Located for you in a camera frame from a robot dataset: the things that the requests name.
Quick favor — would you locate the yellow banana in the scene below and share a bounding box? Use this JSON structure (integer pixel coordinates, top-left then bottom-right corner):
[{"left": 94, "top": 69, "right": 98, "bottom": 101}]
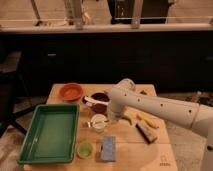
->
[{"left": 136, "top": 114, "right": 159, "bottom": 129}]

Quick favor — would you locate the green plastic tray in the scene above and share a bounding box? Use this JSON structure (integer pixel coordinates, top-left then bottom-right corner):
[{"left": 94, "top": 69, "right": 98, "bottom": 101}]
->
[{"left": 17, "top": 104, "right": 79, "bottom": 164}]

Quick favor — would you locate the brown grape bunch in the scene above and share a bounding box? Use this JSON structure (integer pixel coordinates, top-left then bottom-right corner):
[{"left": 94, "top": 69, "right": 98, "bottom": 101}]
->
[{"left": 140, "top": 90, "right": 147, "bottom": 95}]

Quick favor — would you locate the dark brown bowl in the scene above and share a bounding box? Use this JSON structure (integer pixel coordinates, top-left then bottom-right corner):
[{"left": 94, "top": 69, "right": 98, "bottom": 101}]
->
[{"left": 91, "top": 92, "right": 109, "bottom": 114}]

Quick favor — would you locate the small green cup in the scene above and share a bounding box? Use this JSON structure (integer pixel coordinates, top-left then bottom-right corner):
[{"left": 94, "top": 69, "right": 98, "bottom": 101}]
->
[{"left": 77, "top": 142, "right": 93, "bottom": 159}]

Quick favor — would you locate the black office chair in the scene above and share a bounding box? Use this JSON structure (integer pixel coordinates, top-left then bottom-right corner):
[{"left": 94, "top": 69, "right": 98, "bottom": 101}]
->
[{"left": 0, "top": 43, "right": 38, "bottom": 138}]

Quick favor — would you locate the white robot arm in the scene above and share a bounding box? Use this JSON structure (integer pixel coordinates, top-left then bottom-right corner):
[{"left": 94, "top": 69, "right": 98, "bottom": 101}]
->
[{"left": 106, "top": 79, "right": 213, "bottom": 171}]

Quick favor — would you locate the blue sponge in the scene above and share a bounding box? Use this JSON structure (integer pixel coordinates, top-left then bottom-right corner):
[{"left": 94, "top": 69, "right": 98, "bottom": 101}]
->
[{"left": 101, "top": 136, "right": 116, "bottom": 162}]

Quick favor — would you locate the white cup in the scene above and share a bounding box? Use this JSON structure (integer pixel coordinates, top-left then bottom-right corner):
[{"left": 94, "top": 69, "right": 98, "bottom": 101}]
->
[{"left": 91, "top": 114, "right": 107, "bottom": 132}]

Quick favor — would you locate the silver fork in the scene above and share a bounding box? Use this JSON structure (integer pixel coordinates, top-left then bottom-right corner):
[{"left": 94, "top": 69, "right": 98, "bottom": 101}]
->
[{"left": 87, "top": 121, "right": 108, "bottom": 128}]

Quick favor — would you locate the orange bowl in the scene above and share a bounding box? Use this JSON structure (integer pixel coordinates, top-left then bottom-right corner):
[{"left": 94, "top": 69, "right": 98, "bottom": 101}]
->
[{"left": 59, "top": 83, "right": 83, "bottom": 101}]

